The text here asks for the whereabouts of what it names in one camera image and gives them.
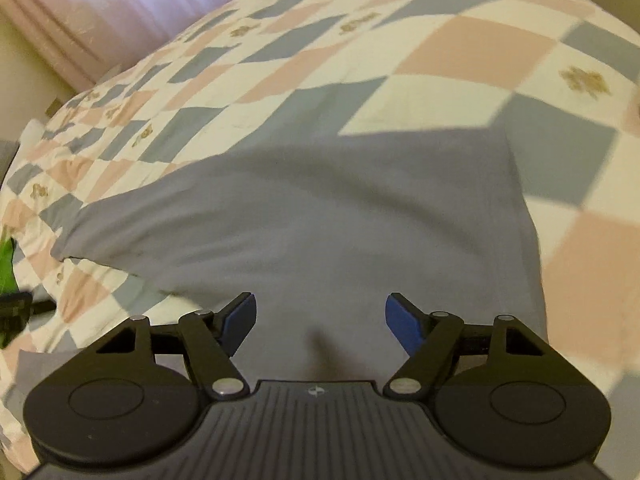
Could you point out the checked quilt bed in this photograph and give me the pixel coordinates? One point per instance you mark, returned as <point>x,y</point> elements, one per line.
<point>450,50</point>

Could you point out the grey shirt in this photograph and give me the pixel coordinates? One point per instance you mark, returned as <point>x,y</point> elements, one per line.
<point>325,220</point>

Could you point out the pink curtain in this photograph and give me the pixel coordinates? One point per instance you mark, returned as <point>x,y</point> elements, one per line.
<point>50,25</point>

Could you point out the white padded headboard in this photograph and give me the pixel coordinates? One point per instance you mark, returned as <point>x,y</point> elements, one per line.
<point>31,130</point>

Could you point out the green knit sweater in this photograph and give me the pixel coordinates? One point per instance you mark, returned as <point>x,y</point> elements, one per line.
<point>6,265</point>

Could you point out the brass wall socket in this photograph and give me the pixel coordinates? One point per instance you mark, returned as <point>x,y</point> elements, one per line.
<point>52,107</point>

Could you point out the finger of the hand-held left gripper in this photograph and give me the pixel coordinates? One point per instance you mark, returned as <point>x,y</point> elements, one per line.
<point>15,307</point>

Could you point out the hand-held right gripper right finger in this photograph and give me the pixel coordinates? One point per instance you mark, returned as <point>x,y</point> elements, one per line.
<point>402,320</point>

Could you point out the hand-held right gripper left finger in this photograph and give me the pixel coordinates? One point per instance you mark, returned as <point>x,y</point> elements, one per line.
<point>240,317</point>

